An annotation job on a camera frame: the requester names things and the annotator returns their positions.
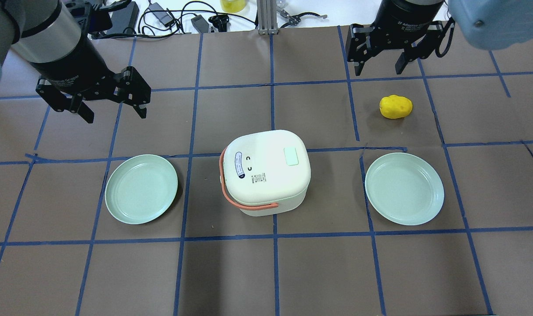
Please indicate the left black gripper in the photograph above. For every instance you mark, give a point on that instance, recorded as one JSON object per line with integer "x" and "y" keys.
{"x": 75, "y": 58}

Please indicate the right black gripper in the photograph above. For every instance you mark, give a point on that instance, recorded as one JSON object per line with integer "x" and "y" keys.
{"x": 403, "y": 18}

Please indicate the white rice cooker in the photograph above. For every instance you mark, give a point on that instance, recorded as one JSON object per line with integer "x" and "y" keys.
{"x": 265, "y": 173}

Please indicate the green plate near left arm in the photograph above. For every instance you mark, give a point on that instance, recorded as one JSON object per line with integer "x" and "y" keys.
{"x": 141, "y": 189}

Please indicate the green plate near right arm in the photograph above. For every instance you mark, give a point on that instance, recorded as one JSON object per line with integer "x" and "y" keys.
{"x": 404, "y": 189}

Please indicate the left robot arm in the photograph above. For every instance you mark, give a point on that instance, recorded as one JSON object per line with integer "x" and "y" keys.
{"x": 52, "y": 36}

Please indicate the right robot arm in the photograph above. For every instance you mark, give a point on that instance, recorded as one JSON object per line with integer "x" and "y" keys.
{"x": 490, "y": 24}

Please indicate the yellow toy potato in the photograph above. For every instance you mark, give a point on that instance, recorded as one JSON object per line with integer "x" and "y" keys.
{"x": 395, "y": 107}

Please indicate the black laptop charger brick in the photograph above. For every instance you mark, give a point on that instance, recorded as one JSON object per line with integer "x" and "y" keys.
{"x": 161, "y": 14}

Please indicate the black power adapter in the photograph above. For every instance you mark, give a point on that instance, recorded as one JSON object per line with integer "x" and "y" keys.
{"x": 200, "y": 24}

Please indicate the aluminium frame post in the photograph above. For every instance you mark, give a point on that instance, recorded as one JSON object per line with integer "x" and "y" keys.
{"x": 267, "y": 17}

